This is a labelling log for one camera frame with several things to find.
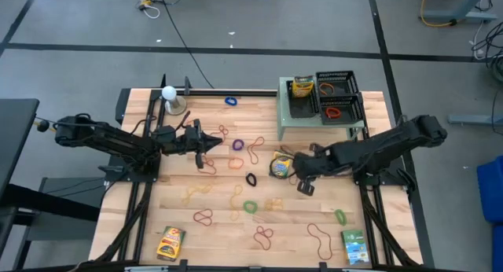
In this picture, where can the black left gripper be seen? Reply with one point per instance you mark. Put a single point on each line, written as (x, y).
(188, 142)

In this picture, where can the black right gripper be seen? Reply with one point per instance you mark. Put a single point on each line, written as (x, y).
(320, 166)

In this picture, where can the orange rubber band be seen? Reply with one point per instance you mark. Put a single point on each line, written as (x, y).
(322, 92)
(229, 164)

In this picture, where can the yellow rubber band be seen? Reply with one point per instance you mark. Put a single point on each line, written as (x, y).
(273, 204)
(188, 193)
(232, 201)

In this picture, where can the black coil wristband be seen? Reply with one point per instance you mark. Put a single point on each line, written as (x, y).
(247, 179)

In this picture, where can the yellow green Crayola crayon box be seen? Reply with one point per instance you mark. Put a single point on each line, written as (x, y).
(302, 87)

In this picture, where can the green blue crayon box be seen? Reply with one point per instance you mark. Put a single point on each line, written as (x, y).
(355, 248)

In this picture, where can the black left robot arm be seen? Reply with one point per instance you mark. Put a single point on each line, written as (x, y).
(102, 136)

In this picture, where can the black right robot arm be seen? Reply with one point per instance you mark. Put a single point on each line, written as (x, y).
(393, 142)

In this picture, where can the white bulb desk lamp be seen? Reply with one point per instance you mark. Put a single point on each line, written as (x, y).
(173, 101)

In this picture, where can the grey desk foot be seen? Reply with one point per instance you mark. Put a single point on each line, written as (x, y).
(475, 119)

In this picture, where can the black desk top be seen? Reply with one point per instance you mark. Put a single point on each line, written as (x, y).
(17, 138)

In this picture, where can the yellow blue Crayola crayon box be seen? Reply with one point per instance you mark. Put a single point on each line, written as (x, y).
(281, 166)

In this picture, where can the purple coil wristband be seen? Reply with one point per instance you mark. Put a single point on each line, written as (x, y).
(234, 145)

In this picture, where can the blue coil wristband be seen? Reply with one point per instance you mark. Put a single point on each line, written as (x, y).
(227, 101)

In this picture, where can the sage green metal riser shelf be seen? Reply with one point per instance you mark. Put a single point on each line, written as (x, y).
(282, 107)

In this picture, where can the yellow red crayon box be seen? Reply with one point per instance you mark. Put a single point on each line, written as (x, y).
(171, 243)

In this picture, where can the grey side cart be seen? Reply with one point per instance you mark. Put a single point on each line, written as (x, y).
(59, 225)

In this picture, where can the blue plastic bin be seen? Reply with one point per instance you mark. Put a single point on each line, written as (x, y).
(491, 193)

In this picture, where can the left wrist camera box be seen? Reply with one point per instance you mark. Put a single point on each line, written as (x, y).
(169, 131)

